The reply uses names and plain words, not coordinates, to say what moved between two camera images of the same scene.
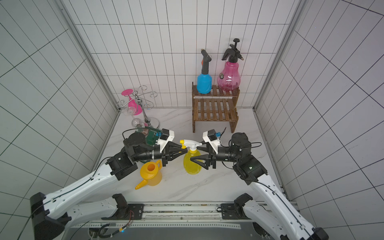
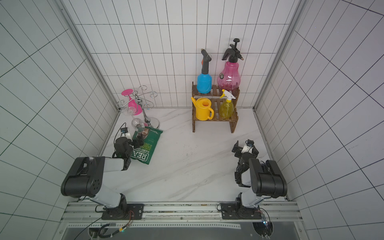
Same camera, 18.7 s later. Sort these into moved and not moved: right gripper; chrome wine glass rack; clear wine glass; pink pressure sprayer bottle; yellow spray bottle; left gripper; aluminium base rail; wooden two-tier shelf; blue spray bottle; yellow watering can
Moved: yellow spray bottle; left gripper; yellow watering can; right gripper
Not moved: aluminium base rail; pink pressure sprayer bottle; blue spray bottle; clear wine glass; wooden two-tier shelf; chrome wine glass rack
